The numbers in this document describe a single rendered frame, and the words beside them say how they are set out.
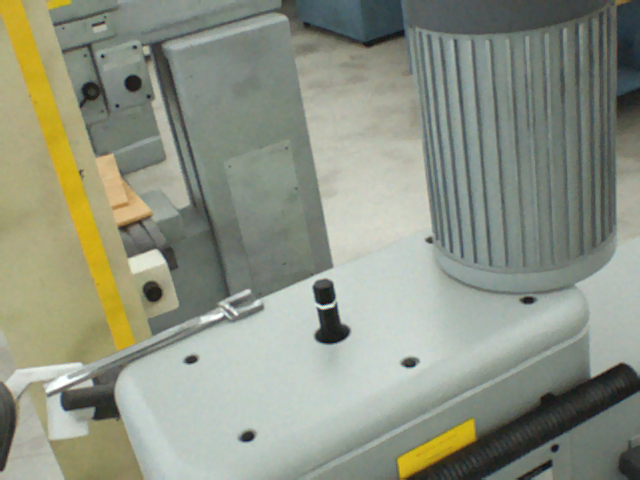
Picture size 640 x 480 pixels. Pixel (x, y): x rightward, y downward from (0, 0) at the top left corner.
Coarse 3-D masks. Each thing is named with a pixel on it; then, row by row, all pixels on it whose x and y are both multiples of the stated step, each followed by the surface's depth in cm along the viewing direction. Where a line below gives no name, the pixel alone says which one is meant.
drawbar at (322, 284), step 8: (320, 280) 85; (328, 280) 85; (312, 288) 85; (320, 288) 84; (328, 288) 84; (320, 296) 84; (328, 296) 84; (320, 304) 85; (328, 304) 85; (336, 304) 86; (320, 312) 86; (328, 312) 85; (336, 312) 86; (320, 320) 86; (328, 320) 86; (336, 320) 86; (328, 328) 86; (336, 328) 86; (328, 336) 87; (336, 336) 87; (328, 344) 87
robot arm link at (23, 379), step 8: (32, 368) 138; (40, 368) 138; (48, 368) 138; (56, 368) 139; (64, 368) 139; (72, 368) 139; (16, 376) 137; (24, 376) 137; (32, 376) 138; (40, 376) 138; (48, 376) 138; (56, 376) 138; (8, 384) 137; (16, 384) 137; (24, 384) 137; (16, 392) 137; (24, 392) 142; (16, 400) 140; (16, 408) 139
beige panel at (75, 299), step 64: (0, 0) 220; (0, 64) 226; (64, 64) 234; (0, 128) 232; (64, 128) 240; (0, 192) 239; (64, 192) 247; (0, 256) 245; (64, 256) 254; (0, 320) 252; (64, 320) 262; (128, 320) 272; (64, 448) 278; (128, 448) 290
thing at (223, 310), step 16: (224, 304) 95; (256, 304) 94; (192, 320) 93; (208, 320) 92; (160, 336) 91; (176, 336) 91; (128, 352) 90; (144, 352) 90; (80, 368) 89; (96, 368) 88; (112, 368) 88; (48, 384) 87; (64, 384) 87
